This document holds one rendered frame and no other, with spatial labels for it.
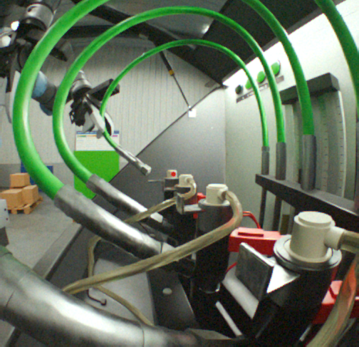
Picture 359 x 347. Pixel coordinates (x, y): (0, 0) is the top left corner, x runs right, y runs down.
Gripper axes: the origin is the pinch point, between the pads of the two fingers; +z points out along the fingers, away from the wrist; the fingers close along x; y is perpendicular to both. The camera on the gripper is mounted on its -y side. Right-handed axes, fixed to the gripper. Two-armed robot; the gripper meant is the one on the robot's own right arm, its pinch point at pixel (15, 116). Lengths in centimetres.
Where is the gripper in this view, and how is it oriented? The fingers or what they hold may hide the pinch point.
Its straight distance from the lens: 36.5
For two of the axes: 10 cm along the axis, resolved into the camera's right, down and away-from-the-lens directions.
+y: -9.7, 0.1, -2.5
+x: 2.5, 0.5, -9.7
